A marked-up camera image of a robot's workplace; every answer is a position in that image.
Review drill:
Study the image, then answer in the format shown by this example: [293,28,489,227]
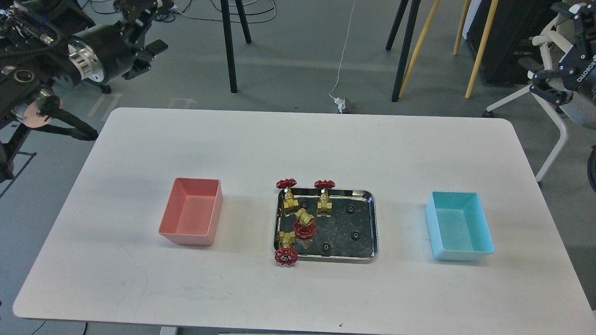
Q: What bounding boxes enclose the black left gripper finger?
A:
[123,40,168,80]
[113,0,174,33]

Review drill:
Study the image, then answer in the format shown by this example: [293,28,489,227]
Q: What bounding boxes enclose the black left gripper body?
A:
[69,25,134,84]

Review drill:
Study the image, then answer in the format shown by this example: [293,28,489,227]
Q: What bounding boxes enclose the brass valve red handle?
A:
[293,208,317,239]

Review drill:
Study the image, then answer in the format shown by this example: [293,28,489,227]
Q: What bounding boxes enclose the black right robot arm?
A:
[519,0,595,129]

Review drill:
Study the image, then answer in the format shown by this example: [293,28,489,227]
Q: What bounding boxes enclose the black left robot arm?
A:
[0,0,173,181]

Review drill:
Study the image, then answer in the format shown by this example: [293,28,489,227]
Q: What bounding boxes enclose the pink plastic box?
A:
[158,178,222,246]

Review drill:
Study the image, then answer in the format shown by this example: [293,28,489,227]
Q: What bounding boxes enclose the brass valve top left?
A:
[276,178,300,216]

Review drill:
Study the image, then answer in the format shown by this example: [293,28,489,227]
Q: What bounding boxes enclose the brass valve top right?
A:
[314,180,336,217]

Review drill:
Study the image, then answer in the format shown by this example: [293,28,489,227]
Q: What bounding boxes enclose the brass valve bottom left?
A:
[274,231,298,266]

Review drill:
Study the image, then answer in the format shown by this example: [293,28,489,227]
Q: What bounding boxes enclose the blue plastic box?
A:
[425,191,494,261]

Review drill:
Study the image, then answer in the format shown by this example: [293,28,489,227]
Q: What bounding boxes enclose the black tripod legs left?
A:
[221,0,252,94]

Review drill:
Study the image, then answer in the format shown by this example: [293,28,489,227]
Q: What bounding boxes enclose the white power adapter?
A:
[333,97,359,114]

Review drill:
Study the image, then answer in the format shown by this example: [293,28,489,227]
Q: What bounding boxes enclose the stainless steel tray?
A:
[273,188,379,263]

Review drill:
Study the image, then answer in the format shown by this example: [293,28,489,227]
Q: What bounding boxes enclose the black stand legs right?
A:
[385,0,421,102]

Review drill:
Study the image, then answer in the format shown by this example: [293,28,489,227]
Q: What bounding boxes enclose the yellow wooden leg left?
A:
[398,0,441,98]

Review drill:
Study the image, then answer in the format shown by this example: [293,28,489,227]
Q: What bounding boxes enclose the yellow wooden leg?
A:
[398,0,441,98]
[453,0,498,98]

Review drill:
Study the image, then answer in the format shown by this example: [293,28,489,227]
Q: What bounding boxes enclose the yellow wooden leg right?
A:
[453,0,498,98]

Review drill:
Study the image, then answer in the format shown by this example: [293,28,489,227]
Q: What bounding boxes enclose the black cabinet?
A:
[477,0,556,86]

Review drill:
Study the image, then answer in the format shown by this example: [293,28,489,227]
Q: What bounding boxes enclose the white grey chair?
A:
[483,3,595,184]

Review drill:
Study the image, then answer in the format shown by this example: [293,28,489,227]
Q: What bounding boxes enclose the black cables on floor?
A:
[84,0,277,25]

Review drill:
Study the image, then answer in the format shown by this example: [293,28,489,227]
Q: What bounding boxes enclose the white cable on floor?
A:
[329,0,357,100]

